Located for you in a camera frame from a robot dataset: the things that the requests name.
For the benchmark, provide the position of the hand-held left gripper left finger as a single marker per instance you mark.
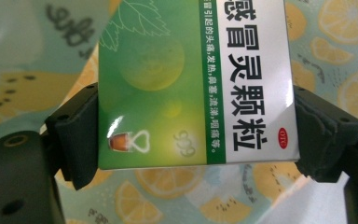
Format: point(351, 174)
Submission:
point(77, 137)

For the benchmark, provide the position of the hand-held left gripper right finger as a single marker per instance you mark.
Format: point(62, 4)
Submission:
point(326, 140)

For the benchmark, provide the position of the fruit print fabric bag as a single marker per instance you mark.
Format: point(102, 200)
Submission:
point(28, 93)

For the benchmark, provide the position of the green and white medicine box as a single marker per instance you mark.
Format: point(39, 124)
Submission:
point(167, 93)

